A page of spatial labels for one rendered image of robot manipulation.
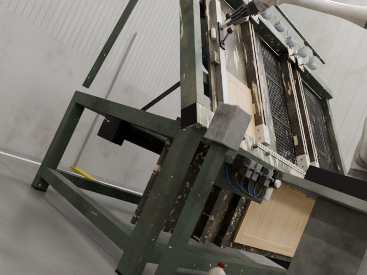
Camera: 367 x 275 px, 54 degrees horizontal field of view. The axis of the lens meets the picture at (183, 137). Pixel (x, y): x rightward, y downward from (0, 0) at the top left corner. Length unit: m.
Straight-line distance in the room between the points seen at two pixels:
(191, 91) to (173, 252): 0.78
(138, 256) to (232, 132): 0.73
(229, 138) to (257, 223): 1.29
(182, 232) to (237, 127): 0.52
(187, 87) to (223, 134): 0.40
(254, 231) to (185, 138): 1.25
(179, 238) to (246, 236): 1.15
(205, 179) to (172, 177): 0.20
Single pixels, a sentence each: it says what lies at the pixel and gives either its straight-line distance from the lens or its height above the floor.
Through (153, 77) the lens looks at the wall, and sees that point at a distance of 5.10.
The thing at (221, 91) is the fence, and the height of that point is 1.06.
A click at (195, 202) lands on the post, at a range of 1.59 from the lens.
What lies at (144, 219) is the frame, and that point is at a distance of 1.76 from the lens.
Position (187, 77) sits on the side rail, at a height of 1.02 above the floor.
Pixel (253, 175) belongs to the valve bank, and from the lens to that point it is 1.93.
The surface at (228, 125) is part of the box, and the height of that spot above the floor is 0.83.
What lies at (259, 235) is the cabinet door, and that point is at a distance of 2.84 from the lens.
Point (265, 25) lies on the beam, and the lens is 2.99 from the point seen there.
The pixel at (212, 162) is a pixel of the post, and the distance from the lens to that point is 1.58.
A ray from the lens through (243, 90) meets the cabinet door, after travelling 2.31.
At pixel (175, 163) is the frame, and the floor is 0.59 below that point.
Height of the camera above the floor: 0.60
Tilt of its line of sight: 4 degrees up
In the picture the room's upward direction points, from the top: 24 degrees clockwise
